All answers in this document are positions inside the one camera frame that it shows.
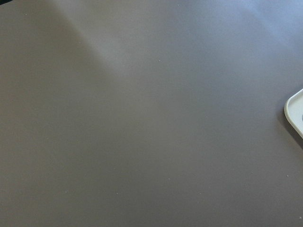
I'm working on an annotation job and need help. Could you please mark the white rabbit tray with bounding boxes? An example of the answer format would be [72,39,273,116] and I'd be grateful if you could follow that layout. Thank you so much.
[284,89,303,138]

